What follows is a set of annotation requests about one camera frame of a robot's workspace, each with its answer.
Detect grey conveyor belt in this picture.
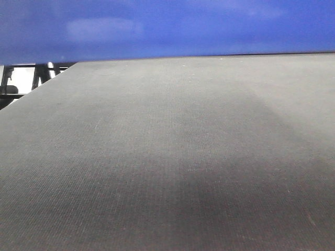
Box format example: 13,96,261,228
1,54,334,250

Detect large blue plastic bin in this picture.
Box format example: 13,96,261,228
1,1,334,64

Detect black background frame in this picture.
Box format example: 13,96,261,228
1,62,75,109

